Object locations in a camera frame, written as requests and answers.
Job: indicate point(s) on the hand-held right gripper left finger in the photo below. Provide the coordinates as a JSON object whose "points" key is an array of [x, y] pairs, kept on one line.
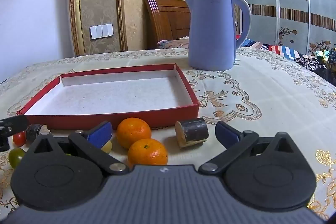
{"points": [[101, 134]]}

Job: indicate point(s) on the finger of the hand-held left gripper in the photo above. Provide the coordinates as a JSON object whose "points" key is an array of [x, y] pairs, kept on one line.
{"points": [[13, 123]]}

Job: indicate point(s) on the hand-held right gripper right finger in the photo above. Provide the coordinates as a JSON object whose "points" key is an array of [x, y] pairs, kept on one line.
{"points": [[225, 134]]}

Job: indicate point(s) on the red cherry tomato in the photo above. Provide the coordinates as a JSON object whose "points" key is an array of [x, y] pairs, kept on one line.
{"points": [[19, 138]]}

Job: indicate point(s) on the small dark sugarcane piece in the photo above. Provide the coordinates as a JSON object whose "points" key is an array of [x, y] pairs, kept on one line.
{"points": [[33, 132]]}

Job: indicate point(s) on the orange tangerine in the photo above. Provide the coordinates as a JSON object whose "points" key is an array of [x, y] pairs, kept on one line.
{"points": [[147, 153], [134, 132]]}

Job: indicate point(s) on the green tomato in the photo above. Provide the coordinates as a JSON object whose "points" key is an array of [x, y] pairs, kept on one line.
{"points": [[15, 157]]}

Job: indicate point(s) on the red cardboard box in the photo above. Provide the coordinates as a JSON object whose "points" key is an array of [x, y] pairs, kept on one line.
{"points": [[110, 92]]}

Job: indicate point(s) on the yellow cherry tomato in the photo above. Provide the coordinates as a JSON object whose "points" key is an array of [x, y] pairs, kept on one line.
{"points": [[107, 147]]}

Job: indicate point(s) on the cream embroidered tablecloth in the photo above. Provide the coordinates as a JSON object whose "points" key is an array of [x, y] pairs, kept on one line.
{"points": [[262, 98]]}

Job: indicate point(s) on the striped colourful blanket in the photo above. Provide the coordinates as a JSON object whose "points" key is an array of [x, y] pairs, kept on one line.
{"points": [[283, 52]]}

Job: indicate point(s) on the blue electric kettle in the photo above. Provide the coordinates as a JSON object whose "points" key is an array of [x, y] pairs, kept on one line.
{"points": [[210, 35]]}

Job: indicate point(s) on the brown cloth bundle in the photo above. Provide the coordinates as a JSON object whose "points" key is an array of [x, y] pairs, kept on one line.
{"points": [[176, 43]]}

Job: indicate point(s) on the dark floral cloth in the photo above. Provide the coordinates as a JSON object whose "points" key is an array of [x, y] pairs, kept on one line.
{"points": [[315, 64]]}

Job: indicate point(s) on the wooden bed headboard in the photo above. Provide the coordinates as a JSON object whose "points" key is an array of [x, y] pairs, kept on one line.
{"points": [[168, 24]]}

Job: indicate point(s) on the white wall light switch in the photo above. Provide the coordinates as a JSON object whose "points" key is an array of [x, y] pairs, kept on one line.
{"points": [[101, 31]]}

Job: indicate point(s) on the gold wall moulding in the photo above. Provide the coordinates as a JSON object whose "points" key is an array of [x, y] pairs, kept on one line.
{"points": [[120, 3], [76, 3]]}

